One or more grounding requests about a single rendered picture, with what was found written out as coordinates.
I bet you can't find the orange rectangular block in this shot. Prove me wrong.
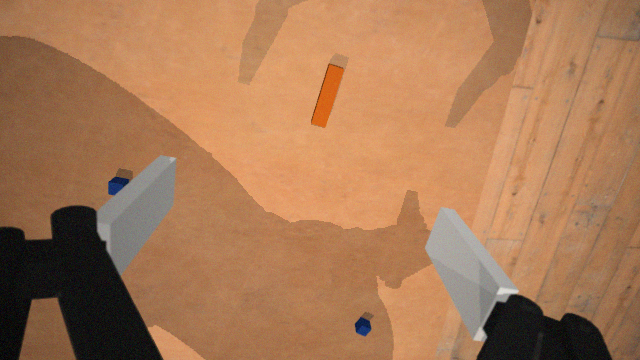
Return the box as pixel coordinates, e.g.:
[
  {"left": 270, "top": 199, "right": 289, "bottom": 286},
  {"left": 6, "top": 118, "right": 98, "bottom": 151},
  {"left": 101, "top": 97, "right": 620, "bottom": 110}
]
[{"left": 311, "top": 63, "right": 344, "bottom": 127}]

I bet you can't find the small blue block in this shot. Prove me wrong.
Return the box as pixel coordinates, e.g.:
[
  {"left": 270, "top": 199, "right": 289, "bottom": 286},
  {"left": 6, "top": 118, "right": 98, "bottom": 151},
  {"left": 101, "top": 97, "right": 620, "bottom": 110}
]
[
  {"left": 355, "top": 317, "right": 372, "bottom": 336},
  {"left": 108, "top": 177, "right": 129, "bottom": 195}
]

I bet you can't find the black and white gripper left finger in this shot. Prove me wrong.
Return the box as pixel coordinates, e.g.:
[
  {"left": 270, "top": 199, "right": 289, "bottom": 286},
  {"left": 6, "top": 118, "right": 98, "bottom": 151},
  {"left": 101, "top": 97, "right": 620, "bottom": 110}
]
[{"left": 0, "top": 155, "right": 176, "bottom": 360}]

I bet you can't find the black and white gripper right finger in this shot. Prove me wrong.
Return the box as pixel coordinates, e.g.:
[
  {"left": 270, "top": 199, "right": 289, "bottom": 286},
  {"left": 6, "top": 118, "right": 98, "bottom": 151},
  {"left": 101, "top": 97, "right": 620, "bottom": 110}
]
[{"left": 425, "top": 207, "right": 612, "bottom": 360}]

